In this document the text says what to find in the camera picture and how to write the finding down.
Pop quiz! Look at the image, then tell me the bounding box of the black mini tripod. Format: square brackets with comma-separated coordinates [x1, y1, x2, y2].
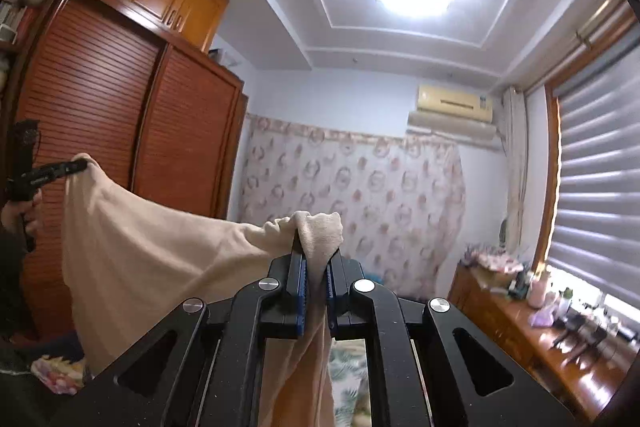
[550, 317, 587, 354]

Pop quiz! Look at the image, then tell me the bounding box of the floral cloth bundle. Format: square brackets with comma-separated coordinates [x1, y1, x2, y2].
[465, 247, 524, 274]

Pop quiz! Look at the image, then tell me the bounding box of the palm leaf blanket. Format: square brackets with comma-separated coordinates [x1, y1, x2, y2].
[330, 339, 371, 427]

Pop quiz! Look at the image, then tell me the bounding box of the circle patterned sheer curtain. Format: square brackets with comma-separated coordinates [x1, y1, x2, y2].
[239, 114, 467, 303]

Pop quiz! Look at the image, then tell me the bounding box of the wall air conditioner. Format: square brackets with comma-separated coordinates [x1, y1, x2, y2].
[407, 84, 501, 151]

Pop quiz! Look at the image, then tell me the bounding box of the person's left hand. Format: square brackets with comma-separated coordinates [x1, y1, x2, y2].
[0, 198, 44, 235]

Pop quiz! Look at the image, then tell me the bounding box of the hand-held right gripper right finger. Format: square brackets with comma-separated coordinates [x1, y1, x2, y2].
[325, 249, 577, 427]

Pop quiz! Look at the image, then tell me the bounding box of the pale plastic bag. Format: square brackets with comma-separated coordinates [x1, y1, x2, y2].
[531, 307, 556, 329]

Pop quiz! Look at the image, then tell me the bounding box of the brown louvered wardrobe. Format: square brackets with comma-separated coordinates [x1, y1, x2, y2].
[0, 0, 249, 343]

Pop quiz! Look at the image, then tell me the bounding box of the long wooden cabinet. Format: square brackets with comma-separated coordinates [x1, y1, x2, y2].
[447, 264, 640, 413]

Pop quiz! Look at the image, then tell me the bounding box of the open cardboard box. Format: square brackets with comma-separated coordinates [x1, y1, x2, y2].
[472, 267, 519, 294]

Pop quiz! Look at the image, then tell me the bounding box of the tied floral window curtain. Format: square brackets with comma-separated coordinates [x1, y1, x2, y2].
[502, 87, 529, 253]

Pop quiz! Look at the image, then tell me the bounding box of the white storage box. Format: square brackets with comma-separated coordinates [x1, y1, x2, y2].
[209, 49, 242, 68]

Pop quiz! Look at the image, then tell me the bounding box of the beige printed t-shirt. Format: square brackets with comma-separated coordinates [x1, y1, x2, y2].
[61, 153, 346, 427]

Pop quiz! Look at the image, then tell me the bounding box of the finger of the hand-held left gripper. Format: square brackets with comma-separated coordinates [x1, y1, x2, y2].
[30, 158, 89, 188]

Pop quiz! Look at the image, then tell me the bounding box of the grey zebra window blind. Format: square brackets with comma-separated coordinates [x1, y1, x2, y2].
[547, 64, 640, 308]

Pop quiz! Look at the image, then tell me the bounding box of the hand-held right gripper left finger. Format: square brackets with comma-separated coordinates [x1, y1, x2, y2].
[50, 229, 308, 427]

